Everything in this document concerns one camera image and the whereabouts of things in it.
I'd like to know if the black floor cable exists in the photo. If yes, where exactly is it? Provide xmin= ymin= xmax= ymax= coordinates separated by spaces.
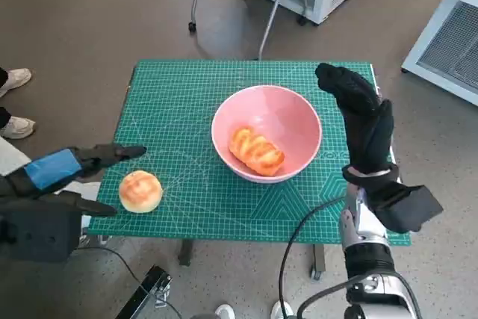
xmin=76 ymin=246 xmax=146 ymax=281

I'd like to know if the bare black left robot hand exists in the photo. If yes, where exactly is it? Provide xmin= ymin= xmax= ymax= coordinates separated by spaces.
xmin=0 ymin=143 xmax=147 ymax=219

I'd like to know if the long black cable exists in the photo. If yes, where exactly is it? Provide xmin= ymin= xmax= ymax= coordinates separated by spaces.
xmin=278 ymin=196 xmax=348 ymax=319

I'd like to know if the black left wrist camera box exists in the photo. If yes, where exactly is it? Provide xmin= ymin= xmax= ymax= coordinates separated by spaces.
xmin=0 ymin=199 xmax=82 ymax=263

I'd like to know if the white cabinet with grey mesh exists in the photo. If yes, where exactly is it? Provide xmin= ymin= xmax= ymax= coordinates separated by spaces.
xmin=401 ymin=0 xmax=478 ymax=105

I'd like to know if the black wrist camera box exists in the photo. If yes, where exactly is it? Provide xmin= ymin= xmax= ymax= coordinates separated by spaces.
xmin=367 ymin=180 xmax=444 ymax=233
xmin=0 ymin=199 xmax=82 ymax=263

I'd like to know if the pink bowl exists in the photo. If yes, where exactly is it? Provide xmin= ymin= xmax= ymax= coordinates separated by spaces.
xmin=211 ymin=86 xmax=323 ymax=185

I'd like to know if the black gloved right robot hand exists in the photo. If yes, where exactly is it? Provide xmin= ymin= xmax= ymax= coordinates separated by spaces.
xmin=315 ymin=63 xmax=395 ymax=176

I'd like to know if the white shoe tip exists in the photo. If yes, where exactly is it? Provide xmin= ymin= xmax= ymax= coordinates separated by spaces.
xmin=215 ymin=303 xmax=236 ymax=319
xmin=270 ymin=300 xmax=294 ymax=319

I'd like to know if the black table leg with caster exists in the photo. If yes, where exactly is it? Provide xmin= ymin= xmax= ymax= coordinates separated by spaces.
xmin=310 ymin=244 xmax=326 ymax=279

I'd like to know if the round toy bread bun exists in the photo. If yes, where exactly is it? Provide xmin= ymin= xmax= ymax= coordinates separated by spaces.
xmin=118 ymin=170 xmax=164 ymax=214

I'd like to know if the long twisted toy bread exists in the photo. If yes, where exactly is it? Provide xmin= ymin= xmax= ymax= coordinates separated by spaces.
xmin=228 ymin=127 xmax=285 ymax=177

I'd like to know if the person's white shoe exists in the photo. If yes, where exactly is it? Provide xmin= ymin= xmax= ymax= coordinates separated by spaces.
xmin=0 ymin=116 xmax=37 ymax=140
xmin=0 ymin=68 xmax=33 ymax=98

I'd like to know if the green cutting mat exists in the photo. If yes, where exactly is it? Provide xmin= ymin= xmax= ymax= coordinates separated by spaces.
xmin=86 ymin=59 xmax=412 ymax=247

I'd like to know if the black shiny metal stand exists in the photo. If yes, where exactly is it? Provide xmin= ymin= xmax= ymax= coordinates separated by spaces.
xmin=115 ymin=264 xmax=173 ymax=319

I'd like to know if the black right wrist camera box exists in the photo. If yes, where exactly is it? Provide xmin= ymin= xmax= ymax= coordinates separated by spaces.
xmin=367 ymin=180 xmax=444 ymax=233

